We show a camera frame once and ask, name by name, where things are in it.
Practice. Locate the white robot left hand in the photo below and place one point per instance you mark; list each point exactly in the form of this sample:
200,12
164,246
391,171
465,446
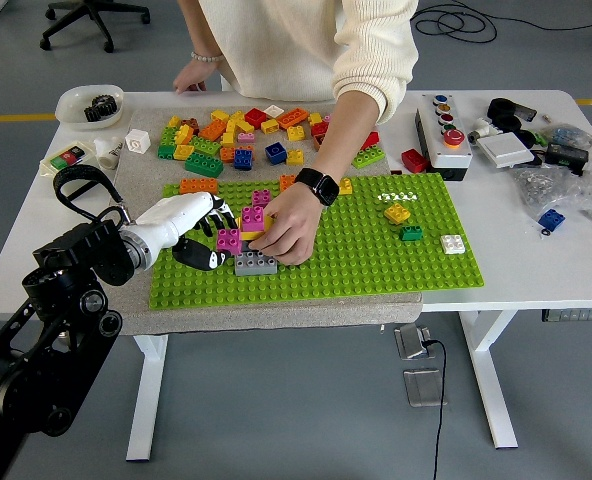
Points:
176,215

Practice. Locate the person's left hand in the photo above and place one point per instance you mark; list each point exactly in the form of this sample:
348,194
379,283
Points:
296,230

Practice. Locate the person's right hand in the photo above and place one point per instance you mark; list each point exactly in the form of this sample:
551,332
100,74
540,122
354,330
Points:
191,77

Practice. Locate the yellow arch brick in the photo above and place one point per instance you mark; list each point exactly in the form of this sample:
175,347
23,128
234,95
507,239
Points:
254,235

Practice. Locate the magenta two-by-two brick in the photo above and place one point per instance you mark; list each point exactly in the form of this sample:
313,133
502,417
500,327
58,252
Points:
252,218
229,241
261,197

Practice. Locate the dark grey sloped brick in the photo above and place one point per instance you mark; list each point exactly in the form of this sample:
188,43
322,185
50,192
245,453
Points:
247,246

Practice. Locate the grey two-by-four brick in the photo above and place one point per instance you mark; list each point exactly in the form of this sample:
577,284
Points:
253,264

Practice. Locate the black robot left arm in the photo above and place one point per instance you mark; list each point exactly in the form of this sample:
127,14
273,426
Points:
76,250

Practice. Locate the person's right forearm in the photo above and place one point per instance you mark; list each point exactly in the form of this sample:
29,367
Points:
196,25

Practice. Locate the person's left forearm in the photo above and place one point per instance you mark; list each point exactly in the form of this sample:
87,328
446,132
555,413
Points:
341,140

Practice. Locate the green studded baseplate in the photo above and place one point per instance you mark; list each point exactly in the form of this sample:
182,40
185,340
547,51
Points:
351,260

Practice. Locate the orange two-by-four brick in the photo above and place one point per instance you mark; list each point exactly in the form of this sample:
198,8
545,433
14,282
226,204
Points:
212,129
286,181
198,186
292,118

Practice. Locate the small yellow brick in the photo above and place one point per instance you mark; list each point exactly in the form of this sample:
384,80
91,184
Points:
315,119
174,121

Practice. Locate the black wristwatch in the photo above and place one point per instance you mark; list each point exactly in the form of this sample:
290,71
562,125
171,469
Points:
321,186

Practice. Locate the yellow-orange brick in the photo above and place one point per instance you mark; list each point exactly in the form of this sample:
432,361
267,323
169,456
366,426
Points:
183,134

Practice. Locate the dark green two-by-four brick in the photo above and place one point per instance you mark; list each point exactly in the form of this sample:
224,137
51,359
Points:
203,163

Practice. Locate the dark green two-by-two brick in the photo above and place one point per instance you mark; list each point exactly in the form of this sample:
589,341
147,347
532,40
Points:
411,232
166,150

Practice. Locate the yellow two-by-two brick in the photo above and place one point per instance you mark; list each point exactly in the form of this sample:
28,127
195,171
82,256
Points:
346,187
294,157
397,212
296,132

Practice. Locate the long yellow brick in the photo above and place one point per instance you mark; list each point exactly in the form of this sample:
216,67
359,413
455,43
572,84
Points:
230,132

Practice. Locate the lime two-by-four brick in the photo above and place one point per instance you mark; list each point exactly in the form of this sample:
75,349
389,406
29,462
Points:
368,158
205,145

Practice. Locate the red two-by-two brick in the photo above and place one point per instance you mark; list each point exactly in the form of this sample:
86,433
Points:
255,117

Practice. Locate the blue hollow brick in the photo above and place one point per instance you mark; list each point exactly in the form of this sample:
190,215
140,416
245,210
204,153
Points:
276,152

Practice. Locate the light pink brick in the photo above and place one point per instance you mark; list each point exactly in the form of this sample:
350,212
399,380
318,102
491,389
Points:
246,137

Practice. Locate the white cube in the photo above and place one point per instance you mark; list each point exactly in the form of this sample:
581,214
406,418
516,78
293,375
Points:
137,141

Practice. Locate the blue two-by-two brick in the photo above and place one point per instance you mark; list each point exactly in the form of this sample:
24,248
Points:
551,218
242,159

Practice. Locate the brown hollow brick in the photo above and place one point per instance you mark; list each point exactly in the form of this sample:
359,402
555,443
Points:
316,142

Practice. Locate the black gear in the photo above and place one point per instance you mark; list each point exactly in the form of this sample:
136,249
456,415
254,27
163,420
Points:
92,114
104,104

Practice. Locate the white tube fitting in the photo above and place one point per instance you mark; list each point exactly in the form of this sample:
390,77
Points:
107,154

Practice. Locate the person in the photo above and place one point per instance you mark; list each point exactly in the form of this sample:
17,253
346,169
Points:
286,45

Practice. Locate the black office chair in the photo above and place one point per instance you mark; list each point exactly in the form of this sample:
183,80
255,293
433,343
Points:
97,9

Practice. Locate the red two-by-four brick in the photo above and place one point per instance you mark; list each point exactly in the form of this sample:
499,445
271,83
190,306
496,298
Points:
371,140

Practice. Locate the white bowl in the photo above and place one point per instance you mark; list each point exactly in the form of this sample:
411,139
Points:
73,117

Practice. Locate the white two-by-two brick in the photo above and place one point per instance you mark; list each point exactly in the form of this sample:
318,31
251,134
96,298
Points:
452,244

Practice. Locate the metal floor socket box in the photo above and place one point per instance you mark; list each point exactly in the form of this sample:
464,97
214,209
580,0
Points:
413,341

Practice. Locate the push-button control box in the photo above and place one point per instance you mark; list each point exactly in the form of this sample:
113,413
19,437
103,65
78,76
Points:
443,150

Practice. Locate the metal floor plate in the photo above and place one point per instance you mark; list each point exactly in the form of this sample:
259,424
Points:
423,387

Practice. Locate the white plug fitting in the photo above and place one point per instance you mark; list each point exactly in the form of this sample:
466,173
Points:
482,130

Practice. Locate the white table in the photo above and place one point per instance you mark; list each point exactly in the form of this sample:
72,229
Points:
526,270

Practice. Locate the black round part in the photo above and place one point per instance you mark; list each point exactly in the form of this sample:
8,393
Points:
526,137

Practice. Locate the clear bags of screws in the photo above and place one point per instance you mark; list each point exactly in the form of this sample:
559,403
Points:
561,190

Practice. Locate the black adapter box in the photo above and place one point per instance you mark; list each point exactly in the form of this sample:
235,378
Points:
567,156

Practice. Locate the table height control panel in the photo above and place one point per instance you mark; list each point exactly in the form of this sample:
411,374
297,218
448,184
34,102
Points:
578,315

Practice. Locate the white red-green switch box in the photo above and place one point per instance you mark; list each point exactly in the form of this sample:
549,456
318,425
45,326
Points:
68,156

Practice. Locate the white flat switch plate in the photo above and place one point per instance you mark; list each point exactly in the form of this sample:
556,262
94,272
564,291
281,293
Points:
505,150

